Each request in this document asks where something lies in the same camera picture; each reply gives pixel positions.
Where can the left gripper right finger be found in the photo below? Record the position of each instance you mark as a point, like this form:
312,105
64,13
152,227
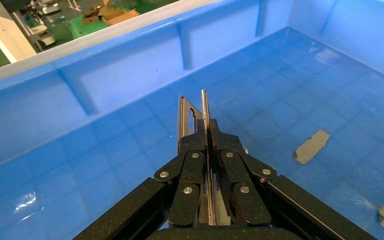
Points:
248,205

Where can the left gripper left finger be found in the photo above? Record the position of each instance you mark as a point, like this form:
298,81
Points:
185,205

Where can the silver io shield plate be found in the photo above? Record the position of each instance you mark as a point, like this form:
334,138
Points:
206,102

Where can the blue plastic tray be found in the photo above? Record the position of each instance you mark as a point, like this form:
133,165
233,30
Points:
112,99

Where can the cardboard box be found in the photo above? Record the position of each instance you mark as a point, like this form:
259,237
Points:
112,15

